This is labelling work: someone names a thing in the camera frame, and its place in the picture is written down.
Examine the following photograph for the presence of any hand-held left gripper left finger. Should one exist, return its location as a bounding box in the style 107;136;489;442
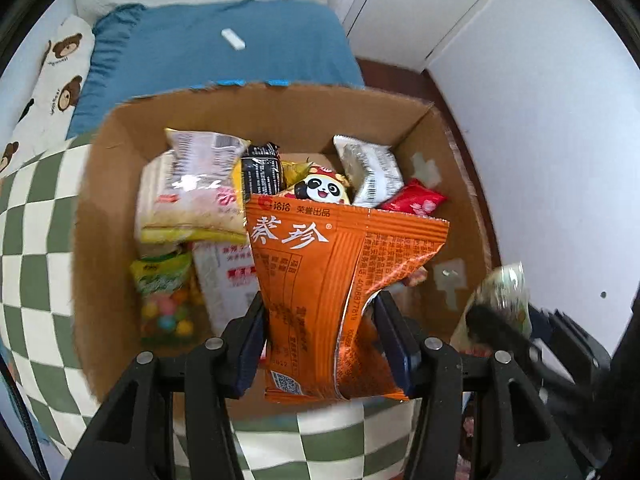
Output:
60;292;266;480

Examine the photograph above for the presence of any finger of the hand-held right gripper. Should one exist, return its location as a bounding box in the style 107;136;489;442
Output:
465;302;551;376

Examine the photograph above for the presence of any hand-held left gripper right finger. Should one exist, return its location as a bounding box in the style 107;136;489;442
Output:
372;290;583;480

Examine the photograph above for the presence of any white snack packet with barcode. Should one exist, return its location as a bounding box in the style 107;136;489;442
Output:
450;261;533;356

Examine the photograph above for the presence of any white snack packet red label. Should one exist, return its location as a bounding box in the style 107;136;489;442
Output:
192;241;261;337

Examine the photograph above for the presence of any orange snack packet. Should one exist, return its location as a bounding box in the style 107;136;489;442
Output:
244;195;450;405

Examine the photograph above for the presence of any clear green gumball bag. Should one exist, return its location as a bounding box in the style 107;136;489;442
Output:
130;252;197;350

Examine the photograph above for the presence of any clear yellow-edged snack packet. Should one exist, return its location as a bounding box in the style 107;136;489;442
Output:
135;127;252;247

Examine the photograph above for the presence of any red panda snack packet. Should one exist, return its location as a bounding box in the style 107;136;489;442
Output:
279;160;356;207

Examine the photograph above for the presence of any grey foil snack packet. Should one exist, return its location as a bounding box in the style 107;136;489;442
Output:
332;134;406;209

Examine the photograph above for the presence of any cardboard box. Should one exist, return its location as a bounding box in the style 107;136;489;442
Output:
72;81;502;423

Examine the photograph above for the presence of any black snack packet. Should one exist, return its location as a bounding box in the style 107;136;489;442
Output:
241;141;287;196

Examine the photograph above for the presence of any green white checkered cloth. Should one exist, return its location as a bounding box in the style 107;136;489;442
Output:
0;132;421;480

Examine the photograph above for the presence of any blue pillow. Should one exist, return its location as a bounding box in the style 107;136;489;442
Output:
67;0;366;138

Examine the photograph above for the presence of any small white plastic piece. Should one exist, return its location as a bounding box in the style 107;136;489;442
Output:
221;27;247;52

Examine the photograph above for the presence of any white cabinet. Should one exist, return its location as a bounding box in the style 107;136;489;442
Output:
332;0;531;73

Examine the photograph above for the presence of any bear print pillow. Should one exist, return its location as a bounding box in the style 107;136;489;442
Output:
0;15;97;178

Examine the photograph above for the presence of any black cable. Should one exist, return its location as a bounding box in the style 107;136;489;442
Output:
0;345;48;480

